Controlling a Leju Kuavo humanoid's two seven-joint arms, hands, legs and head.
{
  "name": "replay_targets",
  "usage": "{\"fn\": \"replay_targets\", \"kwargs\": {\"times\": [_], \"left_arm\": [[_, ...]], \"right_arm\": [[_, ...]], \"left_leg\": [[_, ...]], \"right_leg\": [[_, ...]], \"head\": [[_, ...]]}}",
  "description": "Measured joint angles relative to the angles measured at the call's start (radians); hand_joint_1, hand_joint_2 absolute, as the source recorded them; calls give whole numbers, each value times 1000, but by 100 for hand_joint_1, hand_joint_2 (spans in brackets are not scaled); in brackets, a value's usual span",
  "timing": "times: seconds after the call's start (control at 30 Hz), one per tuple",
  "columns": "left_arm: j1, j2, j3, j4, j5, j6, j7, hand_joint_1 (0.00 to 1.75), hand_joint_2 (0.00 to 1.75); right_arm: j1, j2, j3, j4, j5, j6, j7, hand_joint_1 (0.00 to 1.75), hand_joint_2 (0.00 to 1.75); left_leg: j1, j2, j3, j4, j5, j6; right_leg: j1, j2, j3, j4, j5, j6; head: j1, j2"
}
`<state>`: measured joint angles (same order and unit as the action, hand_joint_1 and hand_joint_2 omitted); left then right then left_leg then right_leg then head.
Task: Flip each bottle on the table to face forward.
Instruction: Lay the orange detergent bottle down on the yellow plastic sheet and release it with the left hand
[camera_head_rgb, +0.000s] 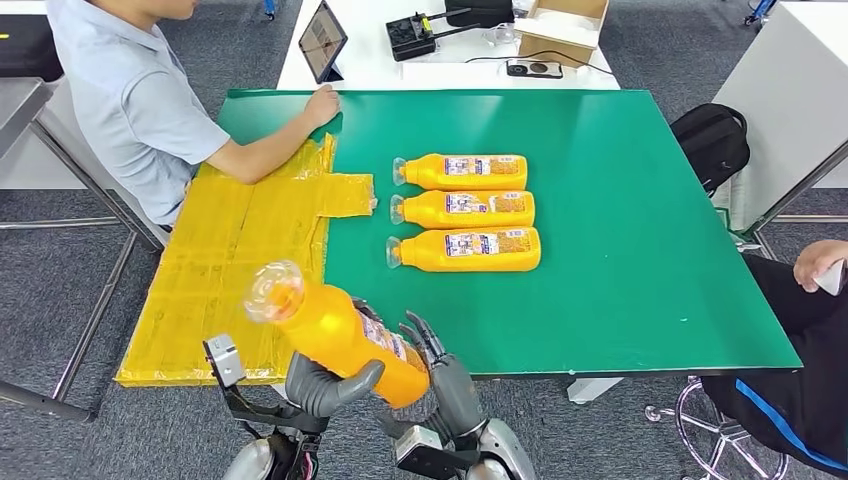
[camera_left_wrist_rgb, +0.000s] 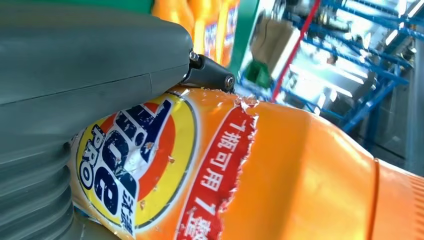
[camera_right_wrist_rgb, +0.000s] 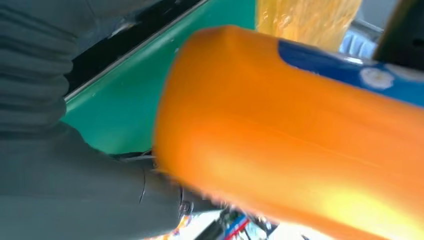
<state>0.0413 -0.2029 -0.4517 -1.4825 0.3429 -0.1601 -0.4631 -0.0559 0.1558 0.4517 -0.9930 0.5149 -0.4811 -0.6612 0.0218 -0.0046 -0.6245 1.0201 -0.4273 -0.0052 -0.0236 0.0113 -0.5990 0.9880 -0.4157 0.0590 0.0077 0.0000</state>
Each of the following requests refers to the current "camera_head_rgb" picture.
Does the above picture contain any white table foot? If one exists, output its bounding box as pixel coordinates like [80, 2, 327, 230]
[567, 377, 625, 405]

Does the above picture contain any open cardboard box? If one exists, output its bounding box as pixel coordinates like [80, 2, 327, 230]
[513, 0, 609, 70]

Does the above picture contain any thin black cable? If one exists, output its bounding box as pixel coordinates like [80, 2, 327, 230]
[463, 49, 614, 78]

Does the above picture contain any chrome chair wheel base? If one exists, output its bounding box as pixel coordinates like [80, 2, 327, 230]
[645, 377, 790, 480]

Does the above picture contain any black smartphone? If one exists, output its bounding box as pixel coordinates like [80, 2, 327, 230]
[506, 58, 564, 80]

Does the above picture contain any person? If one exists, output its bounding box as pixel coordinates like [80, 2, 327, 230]
[700, 239, 848, 475]
[44, 0, 342, 228]

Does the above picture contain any black tablet on stand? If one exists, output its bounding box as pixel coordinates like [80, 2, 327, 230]
[298, 0, 349, 85]

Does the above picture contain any grey metal frame table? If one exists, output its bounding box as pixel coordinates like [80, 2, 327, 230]
[0, 78, 167, 425]

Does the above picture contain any yellow taped cardboard sheet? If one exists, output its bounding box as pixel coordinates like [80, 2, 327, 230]
[114, 134, 378, 389]

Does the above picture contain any black backpack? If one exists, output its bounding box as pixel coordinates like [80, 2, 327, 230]
[670, 102, 751, 199]

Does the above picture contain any black bag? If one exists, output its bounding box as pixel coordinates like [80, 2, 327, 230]
[443, 0, 516, 30]

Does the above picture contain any orange detergent bottle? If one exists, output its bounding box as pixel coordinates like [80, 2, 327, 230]
[386, 227, 543, 274]
[392, 154, 529, 192]
[389, 190, 537, 231]
[243, 260, 432, 410]

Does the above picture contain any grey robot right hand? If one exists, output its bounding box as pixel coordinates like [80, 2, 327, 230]
[397, 309, 488, 442]

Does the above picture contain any blue metal frame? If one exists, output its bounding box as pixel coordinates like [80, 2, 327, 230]
[741, 0, 780, 28]

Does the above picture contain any green table mat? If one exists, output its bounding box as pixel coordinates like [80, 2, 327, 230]
[217, 89, 803, 379]

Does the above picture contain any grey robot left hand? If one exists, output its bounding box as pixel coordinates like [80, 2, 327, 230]
[284, 351, 387, 420]

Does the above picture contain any white desk with metal leg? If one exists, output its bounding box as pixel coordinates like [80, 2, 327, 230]
[714, 1, 848, 234]

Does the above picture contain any clear plastic piece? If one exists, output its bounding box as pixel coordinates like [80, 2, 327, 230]
[482, 23, 521, 48]

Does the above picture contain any white table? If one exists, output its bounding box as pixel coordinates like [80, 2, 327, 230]
[276, 0, 621, 92]

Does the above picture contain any person's right hand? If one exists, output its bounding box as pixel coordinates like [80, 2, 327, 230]
[792, 239, 848, 294]
[301, 84, 342, 130]

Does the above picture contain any black router with antennas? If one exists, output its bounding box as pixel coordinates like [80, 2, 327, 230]
[386, 9, 482, 63]

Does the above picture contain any white handheld device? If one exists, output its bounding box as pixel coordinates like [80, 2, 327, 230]
[813, 259, 848, 297]

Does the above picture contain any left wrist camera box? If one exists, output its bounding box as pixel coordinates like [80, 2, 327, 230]
[203, 334, 329, 433]

